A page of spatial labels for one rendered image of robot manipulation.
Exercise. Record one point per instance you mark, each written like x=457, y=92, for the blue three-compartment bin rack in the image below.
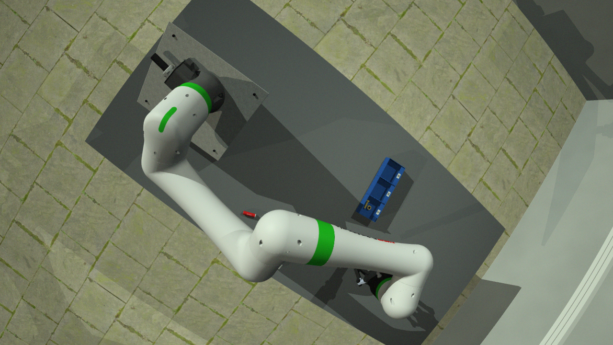
x=380, y=190

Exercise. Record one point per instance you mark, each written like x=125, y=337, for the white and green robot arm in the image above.
x=280, y=235

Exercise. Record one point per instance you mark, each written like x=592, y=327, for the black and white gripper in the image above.
x=369, y=275

